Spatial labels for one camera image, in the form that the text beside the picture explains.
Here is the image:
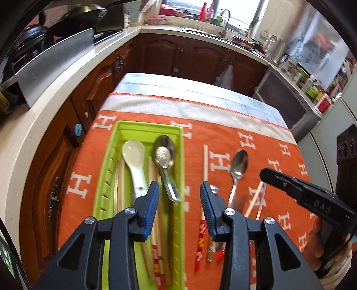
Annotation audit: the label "pale chopstick red striped end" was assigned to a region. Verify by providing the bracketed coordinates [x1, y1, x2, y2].
[217, 181, 265, 261]
[194, 144, 209, 271]
[148, 156, 168, 289]

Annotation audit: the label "red label jar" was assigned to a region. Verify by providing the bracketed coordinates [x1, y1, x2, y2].
[316, 93, 332, 112]

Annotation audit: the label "person's right hand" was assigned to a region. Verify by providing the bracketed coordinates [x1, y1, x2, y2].
[308, 219, 321, 271]

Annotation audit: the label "steel sink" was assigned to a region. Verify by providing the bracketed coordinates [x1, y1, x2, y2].
[181, 26, 224, 37]

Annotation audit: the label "red bowls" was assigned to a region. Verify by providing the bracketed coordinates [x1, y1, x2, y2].
[160, 3, 189, 18]

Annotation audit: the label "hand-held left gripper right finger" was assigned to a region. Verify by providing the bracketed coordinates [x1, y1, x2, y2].
[200, 181, 322, 290]

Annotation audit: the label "light blue checked tablecloth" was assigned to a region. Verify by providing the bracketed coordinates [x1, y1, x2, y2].
[113, 72, 289, 129]

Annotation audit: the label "white kitchen countertop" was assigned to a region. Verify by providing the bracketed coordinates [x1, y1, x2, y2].
[0, 24, 330, 232]

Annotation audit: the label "gas stove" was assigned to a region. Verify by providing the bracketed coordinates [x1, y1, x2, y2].
[93, 31, 123, 45]

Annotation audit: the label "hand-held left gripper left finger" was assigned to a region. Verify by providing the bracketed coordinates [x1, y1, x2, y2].
[33, 181, 160, 290]

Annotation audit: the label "grey appliance cabinet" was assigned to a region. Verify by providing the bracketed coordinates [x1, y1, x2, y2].
[252, 68, 322, 143]

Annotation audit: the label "black pressure cooker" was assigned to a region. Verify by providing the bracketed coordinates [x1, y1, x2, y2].
[10, 25, 51, 60]

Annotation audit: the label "kitchen window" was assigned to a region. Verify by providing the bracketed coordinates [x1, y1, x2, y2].
[162, 0, 265, 31]

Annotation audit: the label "chrome faucet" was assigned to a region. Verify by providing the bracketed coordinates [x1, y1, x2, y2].
[218, 9, 232, 38]

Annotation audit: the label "tall steel splash guard panel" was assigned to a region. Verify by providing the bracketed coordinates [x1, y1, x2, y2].
[95, 3, 125, 33]

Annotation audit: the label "light bamboo chopstick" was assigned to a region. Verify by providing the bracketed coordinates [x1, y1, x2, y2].
[116, 159, 127, 212]
[141, 241, 157, 282]

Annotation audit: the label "stainless steel spoon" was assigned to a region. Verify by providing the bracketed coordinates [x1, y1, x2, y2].
[216, 149, 249, 251]
[153, 135, 176, 157]

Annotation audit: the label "steel electric kettle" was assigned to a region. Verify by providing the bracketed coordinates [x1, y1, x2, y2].
[262, 35, 288, 63]

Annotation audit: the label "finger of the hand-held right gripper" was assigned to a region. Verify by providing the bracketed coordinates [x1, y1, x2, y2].
[260, 167, 306, 202]

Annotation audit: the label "shiny plastic wall sheet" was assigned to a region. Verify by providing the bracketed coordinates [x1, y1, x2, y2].
[287, 8, 352, 81]

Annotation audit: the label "glass pitcher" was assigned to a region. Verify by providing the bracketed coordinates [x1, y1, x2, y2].
[279, 55, 299, 79]

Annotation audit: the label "stack of dishes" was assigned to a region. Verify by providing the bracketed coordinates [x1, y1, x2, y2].
[231, 35, 258, 48]

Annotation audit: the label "hanging plastic bag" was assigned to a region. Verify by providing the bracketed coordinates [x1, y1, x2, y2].
[216, 64, 234, 90]

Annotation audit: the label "brown wooden kitchen cabinets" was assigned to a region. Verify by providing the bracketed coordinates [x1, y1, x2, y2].
[19, 33, 270, 276]

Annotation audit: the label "low steel splash guard panel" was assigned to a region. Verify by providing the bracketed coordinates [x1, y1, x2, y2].
[15, 26, 95, 109]

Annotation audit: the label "grey refrigerator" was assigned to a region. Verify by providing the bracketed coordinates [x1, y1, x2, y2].
[296, 84, 357, 201]

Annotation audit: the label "green plastic utensil tray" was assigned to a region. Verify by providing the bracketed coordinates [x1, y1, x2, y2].
[92, 121, 186, 290]

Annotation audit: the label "white ceramic spoon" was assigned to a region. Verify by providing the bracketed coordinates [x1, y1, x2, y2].
[122, 139, 149, 200]

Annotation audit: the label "steel soup spoon bent handle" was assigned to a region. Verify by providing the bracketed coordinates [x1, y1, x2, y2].
[154, 145, 182, 203]

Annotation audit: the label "orange patterned blanket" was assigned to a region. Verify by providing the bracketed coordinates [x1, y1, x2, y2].
[57, 93, 330, 290]

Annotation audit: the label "black wok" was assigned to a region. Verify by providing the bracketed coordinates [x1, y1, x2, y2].
[53, 3, 109, 37]

